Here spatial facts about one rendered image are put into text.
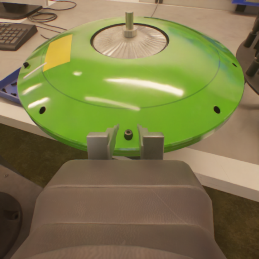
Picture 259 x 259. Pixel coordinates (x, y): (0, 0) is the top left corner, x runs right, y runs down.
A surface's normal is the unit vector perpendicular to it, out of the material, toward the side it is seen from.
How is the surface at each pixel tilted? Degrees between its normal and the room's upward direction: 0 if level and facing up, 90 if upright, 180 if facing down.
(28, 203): 0
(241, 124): 0
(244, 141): 0
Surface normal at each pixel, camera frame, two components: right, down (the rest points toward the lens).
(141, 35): 0.22, -0.61
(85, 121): -0.14, -0.27
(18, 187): -0.01, -0.63
